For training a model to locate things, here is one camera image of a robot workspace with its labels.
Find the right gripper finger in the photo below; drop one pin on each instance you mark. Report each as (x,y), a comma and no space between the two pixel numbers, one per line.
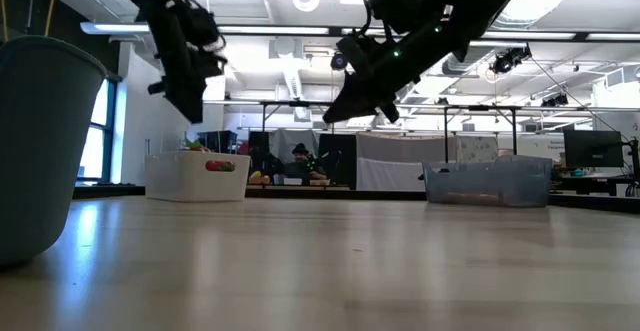
(352,103)
(390,111)

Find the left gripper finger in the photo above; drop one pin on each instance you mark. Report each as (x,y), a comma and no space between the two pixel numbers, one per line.
(187,98)

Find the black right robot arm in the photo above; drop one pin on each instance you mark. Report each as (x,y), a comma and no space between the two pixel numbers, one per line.
(480,1)

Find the black panel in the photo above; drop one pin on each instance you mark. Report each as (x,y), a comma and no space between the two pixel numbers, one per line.
(337,151)
(260,151)

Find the white partition sheet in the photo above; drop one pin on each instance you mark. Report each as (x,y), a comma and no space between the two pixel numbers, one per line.
(390,166)

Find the person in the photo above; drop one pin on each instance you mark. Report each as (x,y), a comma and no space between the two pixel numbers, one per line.
(300,163)

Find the white plastic basket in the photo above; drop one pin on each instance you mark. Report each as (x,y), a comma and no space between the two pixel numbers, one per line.
(195,183)

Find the long ceiling light strip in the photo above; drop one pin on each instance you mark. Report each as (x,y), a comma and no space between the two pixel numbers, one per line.
(275,30)
(530,35)

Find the speckled white board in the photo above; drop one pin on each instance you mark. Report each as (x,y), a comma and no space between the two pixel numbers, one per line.
(475,148)

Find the window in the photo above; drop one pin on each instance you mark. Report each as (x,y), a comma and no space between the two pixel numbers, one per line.
(95,136)

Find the yellow fruit pile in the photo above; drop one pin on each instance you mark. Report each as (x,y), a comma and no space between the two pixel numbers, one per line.
(256,177)

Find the grey translucent plastic basket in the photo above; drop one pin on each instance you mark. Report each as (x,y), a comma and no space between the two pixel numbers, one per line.
(485,181)

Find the teal plastic basket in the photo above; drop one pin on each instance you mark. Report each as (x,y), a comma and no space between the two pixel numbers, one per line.
(40,146)

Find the black computer monitor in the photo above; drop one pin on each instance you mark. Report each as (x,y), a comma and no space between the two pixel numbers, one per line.
(592,148)

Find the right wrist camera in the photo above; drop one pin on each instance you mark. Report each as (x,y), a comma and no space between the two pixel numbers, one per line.
(359,53)

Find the black ceiling camera cluster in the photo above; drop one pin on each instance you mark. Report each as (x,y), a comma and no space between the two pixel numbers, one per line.
(510,60)

